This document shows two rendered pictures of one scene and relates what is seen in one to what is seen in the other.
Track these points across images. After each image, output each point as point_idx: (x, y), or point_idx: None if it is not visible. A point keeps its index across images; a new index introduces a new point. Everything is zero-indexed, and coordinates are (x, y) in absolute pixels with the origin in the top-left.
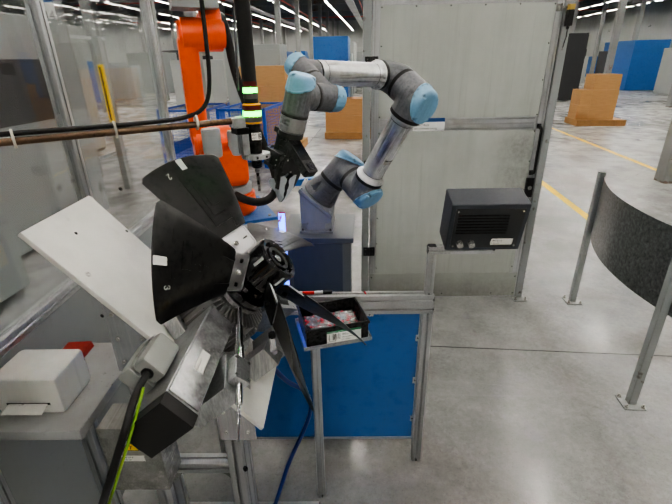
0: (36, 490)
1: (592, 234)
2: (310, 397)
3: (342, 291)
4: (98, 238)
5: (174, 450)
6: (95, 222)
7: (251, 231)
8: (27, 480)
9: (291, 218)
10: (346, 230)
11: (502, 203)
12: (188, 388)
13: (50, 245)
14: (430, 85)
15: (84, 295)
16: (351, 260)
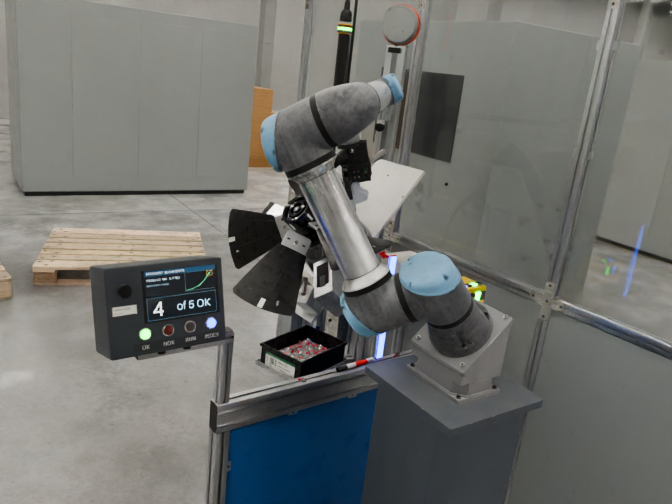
0: (409, 346)
1: None
2: (229, 239)
3: (329, 377)
4: (388, 185)
5: (333, 325)
6: (401, 180)
7: (374, 238)
8: (409, 333)
9: (519, 387)
10: (397, 379)
11: (134, 261)
12: (273, 211)
13: (374, 169)
14: (275, 114)
15: (505, 298)
16: (397, 456)
